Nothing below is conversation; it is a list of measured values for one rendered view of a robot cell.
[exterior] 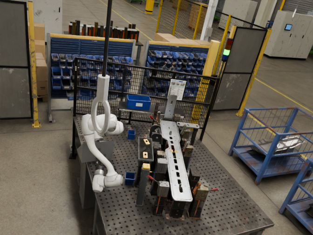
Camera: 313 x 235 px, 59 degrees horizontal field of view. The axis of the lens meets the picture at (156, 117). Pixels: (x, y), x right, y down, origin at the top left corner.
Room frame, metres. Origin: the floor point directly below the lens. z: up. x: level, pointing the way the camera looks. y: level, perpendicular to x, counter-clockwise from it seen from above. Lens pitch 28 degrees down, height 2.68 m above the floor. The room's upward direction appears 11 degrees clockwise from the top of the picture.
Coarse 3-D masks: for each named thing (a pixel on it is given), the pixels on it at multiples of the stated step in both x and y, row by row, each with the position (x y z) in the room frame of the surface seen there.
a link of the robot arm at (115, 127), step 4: (96, 116) 2.18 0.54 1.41; (100, 116) 2.17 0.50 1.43; (104, 116) 2.17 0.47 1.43; (112, 116) 2.19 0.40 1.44; (100, 120) 2.13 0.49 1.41; (112, 120) 2.16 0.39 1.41; (116, 120) 2.22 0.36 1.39; (100, 124) 2.12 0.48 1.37; (112, 124) 2.15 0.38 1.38; (116, 124) 2.21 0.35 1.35; (120, 124) 2.66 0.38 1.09; (112, 128) 2.41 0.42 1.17; (116, 128) 2.58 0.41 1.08; (120, 128) 2.64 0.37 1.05; (108, 132) 2.55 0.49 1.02; (112, 132) 2.55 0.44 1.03; (116, 132) 2.59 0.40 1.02; (120, 132) 2.64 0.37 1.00
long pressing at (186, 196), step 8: (168, 128) 2.94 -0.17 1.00; (176, 128) 2.97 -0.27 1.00; (168, 136) 2.75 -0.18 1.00; (176, 136) 2.79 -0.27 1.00; (168, 144) 2.59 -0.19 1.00; (176, 144) 2.62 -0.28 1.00; (168, 152) 2.43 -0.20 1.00; (176, 152) 2.46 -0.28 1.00; (168, 160) 2.29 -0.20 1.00; (168, 168) 2.16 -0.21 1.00; (184, 168) 2.22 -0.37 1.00; (176, 176) 2.07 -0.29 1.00; (184, 176) 2.09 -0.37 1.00; (176, 184) 1.96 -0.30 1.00; (184, 184) 1.98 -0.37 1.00; (176, 192) 1.85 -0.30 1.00; (184, 192) 1.87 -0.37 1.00; (176, 200) 1.76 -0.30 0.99; (184, 200) 1.78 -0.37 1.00
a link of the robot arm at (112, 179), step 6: (90, 138) 2.08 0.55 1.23; (90, 144) 2.06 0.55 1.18; (90, 150) 2.05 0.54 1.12; (96, 150) 2.06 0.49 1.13; (96, 156) 2.03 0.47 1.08; (102, 156) 2.04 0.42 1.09; (102, 162) 2.01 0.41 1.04; (108, 162) 2.01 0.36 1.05; (108, 168) 1.99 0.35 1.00; (108, 174) 1.96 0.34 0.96; (114, 174) 1.96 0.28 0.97; (108, 180) 1.92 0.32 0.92; (114, 180) 1.92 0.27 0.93; (120, 180) 1.94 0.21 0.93; (108, 186) 1.91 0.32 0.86; (114, 186) 1.92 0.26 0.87
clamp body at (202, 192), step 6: (204, 186) 1.95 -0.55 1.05; (198, 192) 1.88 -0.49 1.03; (204, 192) 1.88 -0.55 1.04; (198, 198) 1.88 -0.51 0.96; (204, 198) 1.89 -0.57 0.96; (192, 204) 1.90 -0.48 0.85; (198, 204) 1.89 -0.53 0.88; (192, 210) 1.88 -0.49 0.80; (198, 210) 1.88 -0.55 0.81; (192, 216) 1.88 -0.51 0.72; (198, 216) 1.89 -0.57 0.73
